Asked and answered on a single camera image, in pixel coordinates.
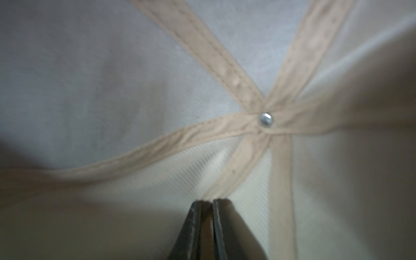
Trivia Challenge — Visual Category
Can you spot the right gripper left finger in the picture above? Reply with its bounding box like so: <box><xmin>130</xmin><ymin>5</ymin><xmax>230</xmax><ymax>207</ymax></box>
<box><xmin>167</xmin><ymin>200</ymin><xmax>212</xmax><ymax>260</ymax></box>

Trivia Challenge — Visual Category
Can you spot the beige baseball cap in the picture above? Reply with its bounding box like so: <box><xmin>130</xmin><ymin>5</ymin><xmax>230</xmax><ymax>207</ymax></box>
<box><xmin>1</xmin><ymin>1</ymin><xmax>416</xmax><ymax>260</ymax></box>

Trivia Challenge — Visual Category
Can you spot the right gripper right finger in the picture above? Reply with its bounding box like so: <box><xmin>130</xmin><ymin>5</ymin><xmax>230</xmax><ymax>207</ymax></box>
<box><xmin>212</xmin><ymin>199</ymin><xmax>267</xmax><ymax>260</ymax></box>

